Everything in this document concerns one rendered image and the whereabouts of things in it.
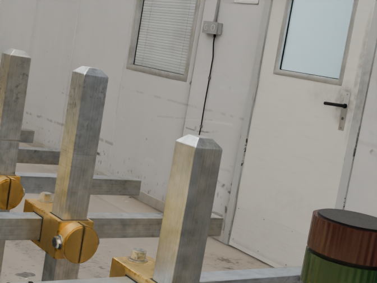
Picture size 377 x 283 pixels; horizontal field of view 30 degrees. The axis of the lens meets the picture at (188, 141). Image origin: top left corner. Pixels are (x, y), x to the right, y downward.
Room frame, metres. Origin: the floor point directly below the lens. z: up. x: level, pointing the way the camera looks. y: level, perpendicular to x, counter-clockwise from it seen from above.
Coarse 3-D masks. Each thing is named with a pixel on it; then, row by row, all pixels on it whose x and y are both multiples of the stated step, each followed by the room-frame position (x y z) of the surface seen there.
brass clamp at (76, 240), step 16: (32, 208) 0.94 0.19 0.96; (48, 208) 0.92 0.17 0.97; (48, 224) 0.89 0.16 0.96; (64, 224) 0.87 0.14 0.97; (80, 224) 0.87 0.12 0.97; (32, 240) 0.93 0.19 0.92; (48, 240) 0.89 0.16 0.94; (64, 240) 0.85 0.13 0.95; (80, 240) 0.87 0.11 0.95; (96, 240) 0.88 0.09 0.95; (64, 256) 0.86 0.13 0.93; (80, 256) 0.87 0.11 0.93
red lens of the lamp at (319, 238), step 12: (312, 216) 0.47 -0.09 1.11; (312, 228) 0.47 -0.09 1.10; (324, 228) 0.46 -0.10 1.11; (336, 228) 0.45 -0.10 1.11; (348, 228) 0.45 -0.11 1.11; (312, 240) 0.46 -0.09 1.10; (324, 240) 0.45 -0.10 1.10; (336, 240) 0.45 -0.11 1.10; (348, 240) 0.45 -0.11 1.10; (360, 240) 0.44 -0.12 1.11; (372, 240) 0.44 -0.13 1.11; (324, 252) 0.45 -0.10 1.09; (336, 252) 0.45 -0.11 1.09; (348, 252) 0.45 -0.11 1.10; (360, 252) 0.44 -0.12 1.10; (372, 252) 0.44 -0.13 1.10; (360, 264) 0.44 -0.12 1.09; (372, 264) 0.44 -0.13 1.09
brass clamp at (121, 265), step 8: (112, 264) 0.76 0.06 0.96; (120, 264) 0.74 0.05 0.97; (128, 264) 0.74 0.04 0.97; (136, 264) 0.75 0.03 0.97; (144, 264) 0.75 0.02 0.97; (152, 264) 0.75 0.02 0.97; (112, 272) 0.75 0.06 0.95; (120, 272) 0.74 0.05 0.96; (128, 272) 0.73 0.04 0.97; (136, 272) 0.72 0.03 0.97; (144, 272) 0.72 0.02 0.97; (152, 272) 0.73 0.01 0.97; (136, 280) 0.71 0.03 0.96; (144, 280) 0.70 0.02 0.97; (152, 280) 0.70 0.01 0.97
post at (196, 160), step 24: (192, 144) 0.68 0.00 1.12; (216, 144) 0.70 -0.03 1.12; (192, 168) 0.68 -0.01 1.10; (216, 168) 0.70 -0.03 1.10; (168, 192) 0.70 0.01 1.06; (192, 192) 0.68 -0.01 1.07; (168, 216) 0.70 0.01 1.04; (192, 216) 0.68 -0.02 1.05; (168, 240) 0.69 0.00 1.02; (192, 240) 0.69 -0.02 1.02; (168, 264) 0.69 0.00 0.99; (192, 264) 0.69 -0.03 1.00
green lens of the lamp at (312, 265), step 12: (312, 264) 0.46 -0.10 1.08; (324, 264) 0.45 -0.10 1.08; (336, 264) 0.45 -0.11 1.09; (300, 276) 0.48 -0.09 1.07; (312, 276) 0.46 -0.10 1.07; (324, 276) 0.45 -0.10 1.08; (336, 276) 0.45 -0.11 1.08; (348, 276) 0.44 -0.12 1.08; (360, 276) 0.44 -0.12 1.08; (372, 276) 0.45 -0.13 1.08
